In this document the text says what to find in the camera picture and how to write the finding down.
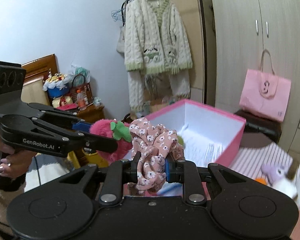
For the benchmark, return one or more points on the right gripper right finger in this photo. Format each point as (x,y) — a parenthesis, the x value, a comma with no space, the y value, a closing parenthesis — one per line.
(198,183)

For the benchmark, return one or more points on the orange plush ball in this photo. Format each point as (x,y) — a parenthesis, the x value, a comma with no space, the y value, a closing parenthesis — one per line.
(261,180)

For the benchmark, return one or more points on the person left hand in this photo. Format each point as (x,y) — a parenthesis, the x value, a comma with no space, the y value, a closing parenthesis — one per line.
(16,163)

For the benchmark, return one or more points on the green makeup sponge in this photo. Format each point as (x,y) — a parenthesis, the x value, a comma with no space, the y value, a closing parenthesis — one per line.
(180,140)

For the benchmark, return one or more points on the pink floral fabric scrunchie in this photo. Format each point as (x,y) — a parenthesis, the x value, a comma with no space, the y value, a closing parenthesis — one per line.
(154,143)

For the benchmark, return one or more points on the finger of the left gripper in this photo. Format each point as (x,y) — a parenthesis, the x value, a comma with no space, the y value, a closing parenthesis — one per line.
(60,118)
(59,141)

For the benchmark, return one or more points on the striped cloth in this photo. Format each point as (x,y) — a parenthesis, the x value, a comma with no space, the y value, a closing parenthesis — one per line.
(249,160)

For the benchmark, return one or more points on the white brown plush toy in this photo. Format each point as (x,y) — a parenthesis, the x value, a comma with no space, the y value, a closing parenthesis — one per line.
(287,183)

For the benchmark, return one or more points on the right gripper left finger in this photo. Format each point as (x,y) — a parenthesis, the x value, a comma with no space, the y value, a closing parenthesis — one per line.
(105,185)

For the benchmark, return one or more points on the pink tote bag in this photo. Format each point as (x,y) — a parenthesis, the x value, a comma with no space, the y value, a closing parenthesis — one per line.
(265,94)

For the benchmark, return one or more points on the blue wire hangers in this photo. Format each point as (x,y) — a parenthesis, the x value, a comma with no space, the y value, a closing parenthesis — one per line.
(119,15)

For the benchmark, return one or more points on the purple plush toy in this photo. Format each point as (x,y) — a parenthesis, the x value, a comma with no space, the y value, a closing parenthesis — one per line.
(274,172)

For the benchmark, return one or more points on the flower bouquet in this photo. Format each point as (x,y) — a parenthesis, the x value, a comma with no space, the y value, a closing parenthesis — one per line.
(57,85)

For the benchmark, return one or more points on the black suitcase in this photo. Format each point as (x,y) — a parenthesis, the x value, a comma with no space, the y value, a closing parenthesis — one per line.
(255,124)

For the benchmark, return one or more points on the wooden nightstand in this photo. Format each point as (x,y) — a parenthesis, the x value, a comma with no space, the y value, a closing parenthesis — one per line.
(91,114)

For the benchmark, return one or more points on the grey wooden wardrobe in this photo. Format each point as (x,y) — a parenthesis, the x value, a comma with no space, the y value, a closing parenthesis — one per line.
(244,28)

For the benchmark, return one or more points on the pink cardboard storage box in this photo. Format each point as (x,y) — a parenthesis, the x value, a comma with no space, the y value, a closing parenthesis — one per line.
(210,135)

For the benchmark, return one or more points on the cream green knit cardigan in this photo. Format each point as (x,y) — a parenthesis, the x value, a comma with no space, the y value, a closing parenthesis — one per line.
(156,42)

